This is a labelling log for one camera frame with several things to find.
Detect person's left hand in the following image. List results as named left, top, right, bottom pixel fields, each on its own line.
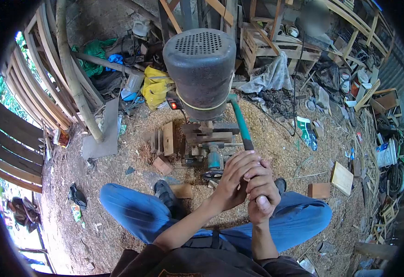
left=210, top=150, right=263, bottom=212

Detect person's right hand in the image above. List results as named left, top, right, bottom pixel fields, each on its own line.
left=244, top=159, right=282, bottom=226

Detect person's right thumb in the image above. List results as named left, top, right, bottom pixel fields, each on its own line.
left=255, top=195, right=274, bottom=221

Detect person's right fingers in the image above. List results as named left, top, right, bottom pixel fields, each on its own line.
left=244, top=159, right=276, bottom=196

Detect person's left fingers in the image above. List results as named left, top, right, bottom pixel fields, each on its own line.
left=223, top=150, right=263, bottom=184

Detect green lever with black grip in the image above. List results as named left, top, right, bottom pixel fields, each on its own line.
left=227, top=93, right=256, bottom=153

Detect thin long stick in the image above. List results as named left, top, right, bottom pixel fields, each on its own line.
left=285, top=171, right=328, bottom=181

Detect square brown wooden block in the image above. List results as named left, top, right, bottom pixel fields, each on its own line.
left=307, top=182, right=331, bottom=200

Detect flat brown wooden block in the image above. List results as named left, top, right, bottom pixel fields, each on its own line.
left=169, top=183, right=194, bottom=200

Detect green and white packet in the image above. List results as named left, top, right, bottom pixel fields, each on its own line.
left=296, top=116, right=319, bottom=151

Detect upright wooden block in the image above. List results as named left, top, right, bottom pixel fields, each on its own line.
left=162, top=121, right=176, bottom=157

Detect small reddish wooden block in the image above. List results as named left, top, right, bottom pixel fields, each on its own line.
left=152, top=155, right=174, bottom=176

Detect person's body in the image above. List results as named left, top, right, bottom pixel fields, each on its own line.
left=110, top=238, right=316, bottom=277

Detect pale square wooden board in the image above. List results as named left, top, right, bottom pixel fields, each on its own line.
left=330, top=161, right=354, bottom=197

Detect black power strip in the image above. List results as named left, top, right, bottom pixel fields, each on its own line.
left=165, top=96, right=185, bottom=111

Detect grey cloth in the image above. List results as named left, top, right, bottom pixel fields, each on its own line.
left=238, top=51, right=293, bottom=94

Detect drill machine with grey motor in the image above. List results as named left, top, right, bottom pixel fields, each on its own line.
left=162, top=28, right=241, bottom=183

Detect yellow plastic bag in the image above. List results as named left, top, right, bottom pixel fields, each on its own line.
left=140, top=65, right=175, bottom=111

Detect pile of thin bamboo sticks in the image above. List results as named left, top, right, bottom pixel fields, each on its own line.
left=353, top=110, right=383, bottom=227

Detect person's legs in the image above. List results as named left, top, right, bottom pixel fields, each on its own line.
left=99, top=178, right=333, bottom=259

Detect dark wooden beam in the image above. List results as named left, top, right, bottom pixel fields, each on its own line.
left=354, top=241, right=398, bottom=261

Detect wooden crate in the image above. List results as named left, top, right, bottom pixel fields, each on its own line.
left=239, top=22, right=322, bottom=75

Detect clear plastic jar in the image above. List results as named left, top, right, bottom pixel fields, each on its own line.
left=125, top=70, right=146, bottom=94

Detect white plastic bucket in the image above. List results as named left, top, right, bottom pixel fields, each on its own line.
left=376, top=138, right=398, bottom=168

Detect grey flat board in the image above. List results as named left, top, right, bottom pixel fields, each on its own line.
left=81, top=98, right=120, bottom=160

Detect red and white can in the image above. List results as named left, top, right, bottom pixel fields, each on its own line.
left=350, top=70, right=369, bottom=98

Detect blue plastic bag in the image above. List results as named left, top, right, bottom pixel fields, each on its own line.
left=105, top=54, right=124, bottom=72

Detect black rag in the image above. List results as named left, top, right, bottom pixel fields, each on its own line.
left=67, top=183, right=88, bottom=210

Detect green tarp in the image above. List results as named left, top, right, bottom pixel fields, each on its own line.
left=71, top=38, right=118, bottom=78

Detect thick bamboo pole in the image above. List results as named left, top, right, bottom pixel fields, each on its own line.
left=55, top=0, right=104, bottom=143

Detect stack of curved wooden planks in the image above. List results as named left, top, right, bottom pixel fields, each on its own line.
left=4, top=3, right=105, bottom=133

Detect brown backpack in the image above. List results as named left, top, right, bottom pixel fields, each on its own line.
left=6, top=196, right=42, bottom=233

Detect dark wooden slat fence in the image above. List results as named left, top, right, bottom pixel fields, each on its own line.
left=0, top=100, right=45, bottom=194

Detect black cable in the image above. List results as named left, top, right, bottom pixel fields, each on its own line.
left=289, top=30, right=305, bottom=137

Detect wooden frame rack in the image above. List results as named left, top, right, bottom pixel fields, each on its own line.
left=322, top=0, right=397, bottom=63

